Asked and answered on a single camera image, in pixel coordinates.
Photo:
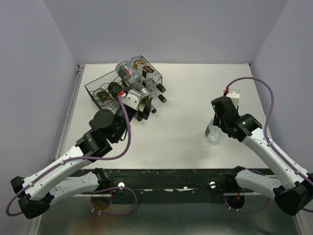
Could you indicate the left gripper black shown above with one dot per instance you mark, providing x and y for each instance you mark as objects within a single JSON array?
[{"x": 139, "y": 114}]

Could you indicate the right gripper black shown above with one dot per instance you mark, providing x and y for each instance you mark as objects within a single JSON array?
[{"x": 216, "y": 121}]

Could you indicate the olive green wine bottle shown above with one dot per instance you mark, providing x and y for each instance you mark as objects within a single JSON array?
[{"x": 148, "y": 107}]

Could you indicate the round clear flask bottle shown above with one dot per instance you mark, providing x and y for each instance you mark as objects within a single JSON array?
[{"x": 213, "y": 133}]

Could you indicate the clear square bottle black label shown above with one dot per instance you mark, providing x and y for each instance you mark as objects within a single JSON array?
[{"x": 155, "y": 87}]

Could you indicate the black wire wine rack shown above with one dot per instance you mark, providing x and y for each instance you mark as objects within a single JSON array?
[{"x": 103, "y": 82}]

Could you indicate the square clear bottle dark cap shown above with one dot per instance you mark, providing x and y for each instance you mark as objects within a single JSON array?
[{"x": 144, "y": 67}]

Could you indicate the round clear bottle silver cap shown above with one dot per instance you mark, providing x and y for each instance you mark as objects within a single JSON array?
[{"x": 131, "y": 77}]

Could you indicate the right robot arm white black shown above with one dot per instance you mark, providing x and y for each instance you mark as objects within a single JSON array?
[{"x": 292, "y": 187}]

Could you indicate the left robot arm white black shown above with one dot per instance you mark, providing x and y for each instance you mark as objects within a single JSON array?
[{"x": 109, "y": 139}]

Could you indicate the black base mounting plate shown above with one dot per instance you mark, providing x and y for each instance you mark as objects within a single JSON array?
[{"x": 182, "y": 186}]

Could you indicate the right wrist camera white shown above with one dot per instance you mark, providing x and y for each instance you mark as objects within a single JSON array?
[{"x": 234, "y": 95}]

